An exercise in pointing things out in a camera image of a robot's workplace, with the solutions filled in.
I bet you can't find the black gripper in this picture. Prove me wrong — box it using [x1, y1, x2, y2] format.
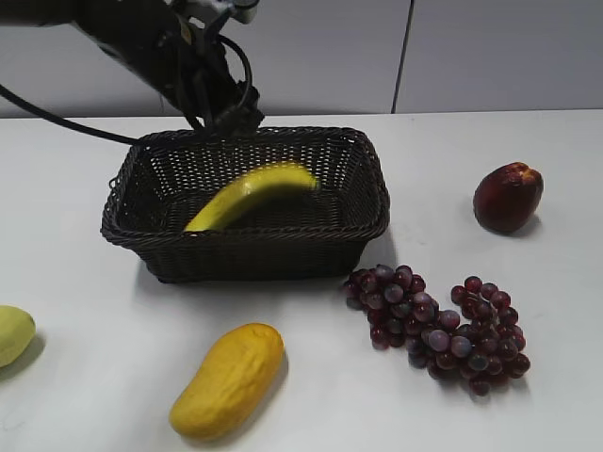
[140, 8, 263, 136]

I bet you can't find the yellow banana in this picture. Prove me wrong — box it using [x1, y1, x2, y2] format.
[184, 162, 319, 233]

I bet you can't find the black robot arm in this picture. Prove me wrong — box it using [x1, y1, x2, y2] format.
[1, 0, 264, 137]

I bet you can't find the black wicker basket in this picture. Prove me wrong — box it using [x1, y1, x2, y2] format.
[101, 126, 390, 283]

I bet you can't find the orange yellow mango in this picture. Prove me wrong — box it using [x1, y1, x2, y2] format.
[169, 323, 285, 441]

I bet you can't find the yellow lemon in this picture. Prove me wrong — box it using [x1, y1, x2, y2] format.
[0, 305, 36, 367]

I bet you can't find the dark red peach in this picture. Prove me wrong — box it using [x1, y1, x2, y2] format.
[473, 162, 544, 234]

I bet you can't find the red purple grape bunch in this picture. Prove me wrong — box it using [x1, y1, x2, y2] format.
[341, 265, 531, 396]

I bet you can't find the black cable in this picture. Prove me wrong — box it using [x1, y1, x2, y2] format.
[0, 84, 142, 146]

